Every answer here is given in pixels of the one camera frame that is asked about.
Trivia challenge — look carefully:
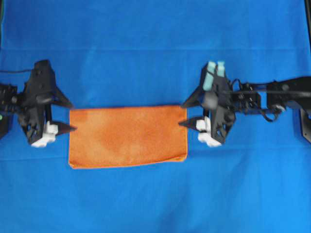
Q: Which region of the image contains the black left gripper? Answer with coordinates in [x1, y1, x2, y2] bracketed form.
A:
[18, 60, 77, 148]

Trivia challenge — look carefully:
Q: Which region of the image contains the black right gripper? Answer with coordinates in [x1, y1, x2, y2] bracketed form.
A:
[178, 61, 236, 148]

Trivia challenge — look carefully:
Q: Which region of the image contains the orange towel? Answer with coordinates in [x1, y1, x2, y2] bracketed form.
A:
[69, 105, 188, 169]

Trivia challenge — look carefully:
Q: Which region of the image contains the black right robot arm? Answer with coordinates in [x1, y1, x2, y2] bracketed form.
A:
[179, 61, 311, 147]

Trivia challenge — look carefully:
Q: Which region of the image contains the blue table cloth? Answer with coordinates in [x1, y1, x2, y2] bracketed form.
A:
[0, 0, 311, 233]

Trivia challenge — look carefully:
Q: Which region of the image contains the black camera cable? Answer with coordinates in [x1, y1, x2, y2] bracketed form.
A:
[0, 69, 34, 74]

